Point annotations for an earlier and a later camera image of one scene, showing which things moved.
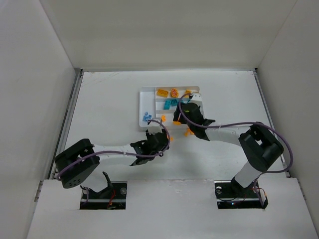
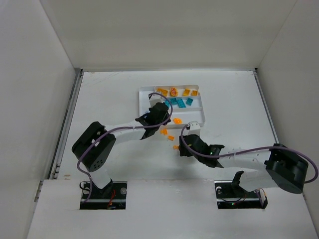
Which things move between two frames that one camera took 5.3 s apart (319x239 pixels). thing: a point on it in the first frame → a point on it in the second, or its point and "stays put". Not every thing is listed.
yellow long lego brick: (162, 93) stays put
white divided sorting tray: (158, 103) stays put
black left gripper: (160, 139) → (161, 109)
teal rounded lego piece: (167, 104) stays put
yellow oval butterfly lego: (174, 92) stays put
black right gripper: (183, 114) → (189, 143)
